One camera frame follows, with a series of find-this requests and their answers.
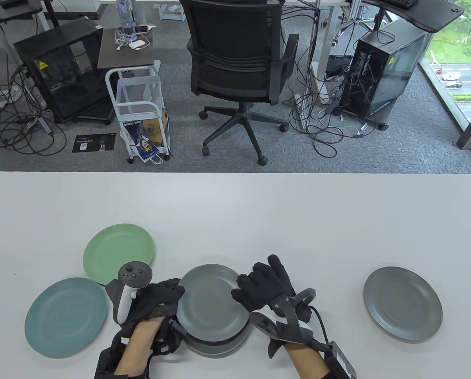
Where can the white plastic basket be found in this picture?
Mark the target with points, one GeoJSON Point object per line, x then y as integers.
{"type": "Point", "coordinates": [174, 12]}

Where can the grey left hand controller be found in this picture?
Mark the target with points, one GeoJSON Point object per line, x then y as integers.
{"type": "Point", "coordinates": [134, 272]}

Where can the black leaflet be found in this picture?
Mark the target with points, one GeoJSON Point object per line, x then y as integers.
{"type": "Point", "coordinates": [93, 143]}

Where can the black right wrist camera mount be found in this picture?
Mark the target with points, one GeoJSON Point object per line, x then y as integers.
{"type": "Point", "coordinates": [340, 361]}

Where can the dark desk with white legs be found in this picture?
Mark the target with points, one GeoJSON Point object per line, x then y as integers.
{"type": "Point", "coordinates": [14, 14]}

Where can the grey power strip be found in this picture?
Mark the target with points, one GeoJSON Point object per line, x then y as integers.
{"type": "Point", "coordinates": [40, 124]}

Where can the grey plate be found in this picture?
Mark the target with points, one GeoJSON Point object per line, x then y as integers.
{"type": "Point", "coordinates": [403, 304]}
{"type": "Point", "coordinates": [207, 304]}
{"type": "Point", "coordinates": [219, 348]}

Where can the grey right hand controller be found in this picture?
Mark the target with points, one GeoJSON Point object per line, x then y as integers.
{"type": "Point", "coordinates": [286, 327]}

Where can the brown paper bag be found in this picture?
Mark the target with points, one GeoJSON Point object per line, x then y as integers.
{"type": "Point", "coordinates": [154, 128]}

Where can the smartphone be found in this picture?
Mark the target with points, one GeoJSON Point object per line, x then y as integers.
{"type": "Point", "coordinates": [142, 28]}

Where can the teal plate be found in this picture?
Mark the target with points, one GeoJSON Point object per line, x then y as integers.
{"type": "Point", "coordinates": [65, 318]}
{"type": "Point", "coordinates": [219, 356]}

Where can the black computer tower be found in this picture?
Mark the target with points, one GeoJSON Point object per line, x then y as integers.
{"type": "Point", "coordinates": [381, 63]}

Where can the white rolling cart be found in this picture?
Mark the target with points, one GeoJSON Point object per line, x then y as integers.
{"type": "Point", "coordinates": [138, 106]}

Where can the person's left forearm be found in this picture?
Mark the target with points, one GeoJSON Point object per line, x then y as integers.
{"type": "Point", "coordinates": [136, 347]}

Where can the person's right hand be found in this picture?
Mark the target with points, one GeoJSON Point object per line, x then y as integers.
{"type": "Point", "coordinates": [267, 284]}

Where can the person's right forearm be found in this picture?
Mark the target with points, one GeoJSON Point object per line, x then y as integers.
{"type": "Point", "coordinates": [306, 361]}

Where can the green plate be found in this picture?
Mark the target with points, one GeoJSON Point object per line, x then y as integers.
{"type": "Point", "coordinates": [113, 248]}

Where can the person's left hand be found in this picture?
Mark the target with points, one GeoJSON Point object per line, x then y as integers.
{"type": "Point", "coordinates": [160, 296]}

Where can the glass window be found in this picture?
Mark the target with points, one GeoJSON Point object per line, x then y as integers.
{"type": "Point", "coordinates": [456, 51]}

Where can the black curved desk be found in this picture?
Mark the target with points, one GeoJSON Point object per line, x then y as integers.
{"type": "Point", "coordinates": [428, 14]}

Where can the grey hand controller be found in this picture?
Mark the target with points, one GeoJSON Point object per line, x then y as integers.
{"type": "Point", "coordinates": [134, 272]}
{"type": "Point", "coordinates": [286, 327]}

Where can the dark wooden side table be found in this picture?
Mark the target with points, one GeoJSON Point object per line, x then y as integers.
{"type": "Point", "coordinates": [124, 55]}

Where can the black office chair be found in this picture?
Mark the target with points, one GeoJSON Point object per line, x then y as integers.
{"type": "Point", "coordinates": [235, 35]}

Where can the blue printed bag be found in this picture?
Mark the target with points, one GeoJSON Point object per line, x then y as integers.
{"type": "Point", "coordinates": [142, 144]}

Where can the black glass computer case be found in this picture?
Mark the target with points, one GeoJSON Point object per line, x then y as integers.
{"type": "Point", "coordinates": [61, 71]}

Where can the black keyboard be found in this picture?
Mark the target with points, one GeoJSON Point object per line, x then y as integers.
{"type": "Point", "coordinates": [403, 3]}

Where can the clear water bottle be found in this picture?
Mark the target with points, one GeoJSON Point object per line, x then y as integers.
{"type": "Point", "coordinates": [125, 19]}

